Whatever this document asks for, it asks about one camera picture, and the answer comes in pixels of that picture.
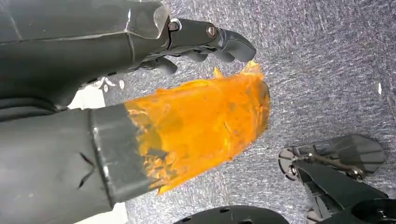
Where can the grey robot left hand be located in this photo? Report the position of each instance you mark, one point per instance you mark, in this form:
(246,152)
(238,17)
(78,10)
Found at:
(62,154)

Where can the black robot foot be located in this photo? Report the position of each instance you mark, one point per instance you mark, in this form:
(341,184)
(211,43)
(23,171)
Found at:
(232,215)
(340,182)

